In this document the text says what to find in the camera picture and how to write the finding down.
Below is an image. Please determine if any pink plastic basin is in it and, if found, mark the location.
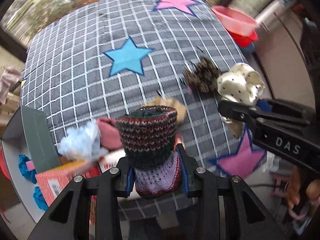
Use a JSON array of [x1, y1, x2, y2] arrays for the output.
[[211, 5, 258, 36]]

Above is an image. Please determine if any pink white towel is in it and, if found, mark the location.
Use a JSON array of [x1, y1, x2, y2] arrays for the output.
[[0, 67, 22, 105]]

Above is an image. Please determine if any grey white storage box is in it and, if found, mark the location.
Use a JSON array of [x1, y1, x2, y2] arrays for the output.
[[1, 106, 61, 223]]

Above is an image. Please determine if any beige sock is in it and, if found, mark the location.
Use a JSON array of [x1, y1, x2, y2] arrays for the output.
[[145, 96, 187, 125]]

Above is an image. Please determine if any light blue fluffy scrunchie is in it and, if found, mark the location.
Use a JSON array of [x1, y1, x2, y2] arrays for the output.
[[58, 120, 109, 161]]

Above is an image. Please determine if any white dotted cloth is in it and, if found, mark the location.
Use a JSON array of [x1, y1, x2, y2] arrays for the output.
[[216, 62, 266, 139]]

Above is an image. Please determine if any red plastic basin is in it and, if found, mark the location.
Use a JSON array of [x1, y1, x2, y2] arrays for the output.
[[229, 31, 258, 48]]

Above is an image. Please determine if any blue cloth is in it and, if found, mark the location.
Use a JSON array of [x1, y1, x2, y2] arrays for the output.
[[18, 154, 37, 184], [33, 186, 48, 211]]

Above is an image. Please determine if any orange printed packet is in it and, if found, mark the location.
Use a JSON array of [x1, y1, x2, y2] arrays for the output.
[[98, 148, 126, 173]]

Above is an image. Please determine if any leopard print scrunchie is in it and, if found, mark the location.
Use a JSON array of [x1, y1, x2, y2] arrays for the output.
[[183, 56, 221, 93]]

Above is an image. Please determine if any striped knitted sock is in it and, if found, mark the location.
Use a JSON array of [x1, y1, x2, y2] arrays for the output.
[[116, 105, 182, 199]]

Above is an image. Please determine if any pink sock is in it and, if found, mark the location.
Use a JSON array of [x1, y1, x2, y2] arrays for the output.
[[97, 116, 122, 151]]

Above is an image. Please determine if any person's right hand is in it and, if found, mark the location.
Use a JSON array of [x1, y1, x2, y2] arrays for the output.
[[285, 166, 320, 221]]

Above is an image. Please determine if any pink sponge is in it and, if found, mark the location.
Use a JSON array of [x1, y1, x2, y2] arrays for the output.
[[25, 160, 35, 171]]

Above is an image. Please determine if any grey checked star tablecloth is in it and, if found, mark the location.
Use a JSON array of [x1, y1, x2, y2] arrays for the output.
[[19, 0, 268, 222]]

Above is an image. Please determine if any pink tissue box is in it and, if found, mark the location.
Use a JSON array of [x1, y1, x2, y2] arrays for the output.
[[35, 160, 102, 225]]

